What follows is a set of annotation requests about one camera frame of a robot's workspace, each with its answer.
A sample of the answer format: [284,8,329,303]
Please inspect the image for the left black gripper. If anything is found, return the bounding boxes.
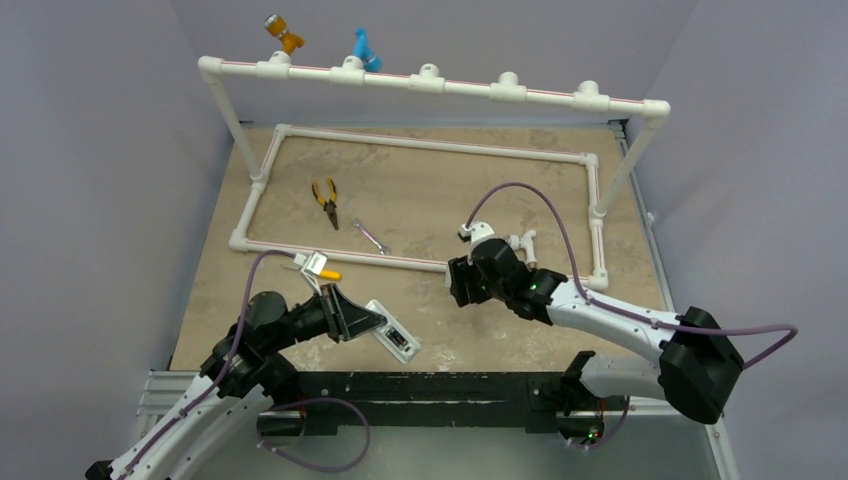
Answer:
[264,281,386,353]

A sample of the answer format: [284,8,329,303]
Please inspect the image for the white remote control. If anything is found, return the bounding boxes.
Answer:
[365,299,421,365]

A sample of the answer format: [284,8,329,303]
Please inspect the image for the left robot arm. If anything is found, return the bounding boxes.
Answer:
[84,284,420,479]

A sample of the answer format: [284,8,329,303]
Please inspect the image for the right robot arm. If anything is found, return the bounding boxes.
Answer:
[448,238,744,425]

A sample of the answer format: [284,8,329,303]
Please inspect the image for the white PVC tap fitting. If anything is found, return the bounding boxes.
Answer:
[504,230,538,268]

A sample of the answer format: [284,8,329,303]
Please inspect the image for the silver open-end wrench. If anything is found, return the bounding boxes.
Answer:
[351,218,392,256]

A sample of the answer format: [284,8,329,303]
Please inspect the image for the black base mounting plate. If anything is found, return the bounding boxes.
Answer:
[256,371,625,439]

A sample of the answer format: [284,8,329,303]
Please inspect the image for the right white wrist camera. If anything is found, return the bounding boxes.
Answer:
[457,221,496,263]

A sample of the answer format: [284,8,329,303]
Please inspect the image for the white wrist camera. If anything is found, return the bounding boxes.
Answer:
[457,221,496,263]
[294,251,328,295]

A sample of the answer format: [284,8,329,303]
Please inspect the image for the yellow handled screwdriver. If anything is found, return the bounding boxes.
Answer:
[317,270,342,281]

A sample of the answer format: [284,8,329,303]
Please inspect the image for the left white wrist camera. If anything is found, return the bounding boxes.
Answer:
[294,251,328,295]

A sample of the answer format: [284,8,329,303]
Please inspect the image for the yellow handled pliers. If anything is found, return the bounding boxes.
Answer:
[311,177,339,231]

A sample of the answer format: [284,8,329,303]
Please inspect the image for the white PVC pipe frame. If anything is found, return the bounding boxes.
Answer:
[198,51,671,291]

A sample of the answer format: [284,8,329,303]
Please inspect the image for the aluminium extrusion rail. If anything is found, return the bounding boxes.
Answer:
[135,369,725,419]

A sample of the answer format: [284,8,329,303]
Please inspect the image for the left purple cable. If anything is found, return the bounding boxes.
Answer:
[119,250,372,480]

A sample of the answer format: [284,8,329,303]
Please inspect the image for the blue hose nozzle fitting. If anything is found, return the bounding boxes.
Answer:
[352,27,383,73]

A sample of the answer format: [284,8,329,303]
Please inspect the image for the orange hose nozzle fitting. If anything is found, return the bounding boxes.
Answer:
[264,14,305,55]

